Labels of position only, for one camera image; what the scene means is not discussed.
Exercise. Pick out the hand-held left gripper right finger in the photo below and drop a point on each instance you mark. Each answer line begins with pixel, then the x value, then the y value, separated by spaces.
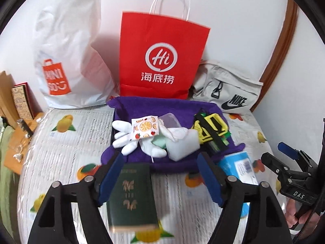
pixel 210 180

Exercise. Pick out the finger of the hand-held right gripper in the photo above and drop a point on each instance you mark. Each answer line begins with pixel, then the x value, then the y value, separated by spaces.
pixel 287 148
pixel 275 166

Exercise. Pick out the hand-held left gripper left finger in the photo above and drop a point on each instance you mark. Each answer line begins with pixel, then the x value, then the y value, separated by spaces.
pixel 111 180

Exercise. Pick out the dark green box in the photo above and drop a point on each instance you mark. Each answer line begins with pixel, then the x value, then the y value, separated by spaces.
pixel 132 195

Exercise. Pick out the white socks and cloths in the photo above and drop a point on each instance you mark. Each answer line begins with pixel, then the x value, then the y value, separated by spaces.
pixel 121 137

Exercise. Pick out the white sponge block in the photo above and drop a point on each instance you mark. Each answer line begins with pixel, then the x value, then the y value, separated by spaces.
pixel 182 144

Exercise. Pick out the mint green cloth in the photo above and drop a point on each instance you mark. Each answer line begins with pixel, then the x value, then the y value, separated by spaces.
pixel 161 142

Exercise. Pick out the fruit-printed packet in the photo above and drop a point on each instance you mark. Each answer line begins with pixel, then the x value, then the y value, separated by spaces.
pixel 144 127

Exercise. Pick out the purple fabric tray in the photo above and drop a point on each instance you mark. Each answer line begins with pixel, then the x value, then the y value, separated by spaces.
pixel 132 106

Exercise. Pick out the person's right hand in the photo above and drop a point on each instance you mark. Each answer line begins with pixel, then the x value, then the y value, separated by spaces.
pixel 290 212

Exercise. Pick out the blue tissue pack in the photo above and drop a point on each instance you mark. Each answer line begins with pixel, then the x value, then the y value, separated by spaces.
pixel 238 167

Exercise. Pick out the fruit-printed tablecloth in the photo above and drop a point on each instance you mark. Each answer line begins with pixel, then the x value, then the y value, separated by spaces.
pixel 83 137

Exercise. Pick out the grey waist bag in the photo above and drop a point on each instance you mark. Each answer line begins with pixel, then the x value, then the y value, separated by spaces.
pixel 228 86

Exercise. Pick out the wooden bedside table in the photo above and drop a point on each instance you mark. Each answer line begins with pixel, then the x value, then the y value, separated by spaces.
pixel 15 165

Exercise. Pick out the light green bed sheet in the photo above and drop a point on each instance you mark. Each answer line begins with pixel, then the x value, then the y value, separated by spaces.
pixel 7 195

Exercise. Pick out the patterned picture book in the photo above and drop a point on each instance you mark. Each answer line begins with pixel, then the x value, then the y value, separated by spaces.
pixel 21 99

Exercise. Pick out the wooden headboard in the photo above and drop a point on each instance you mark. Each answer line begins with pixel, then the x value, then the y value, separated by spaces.
pixel 5 94

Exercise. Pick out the white plastic shopping bag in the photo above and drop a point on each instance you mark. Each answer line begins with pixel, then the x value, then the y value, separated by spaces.
pixel 68 43

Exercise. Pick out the red paper shopping bag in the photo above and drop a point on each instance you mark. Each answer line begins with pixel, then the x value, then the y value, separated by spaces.
pixel 162 35

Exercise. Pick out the brown wooden door frame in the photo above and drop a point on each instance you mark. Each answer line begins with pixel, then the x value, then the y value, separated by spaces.
pixel 281 56

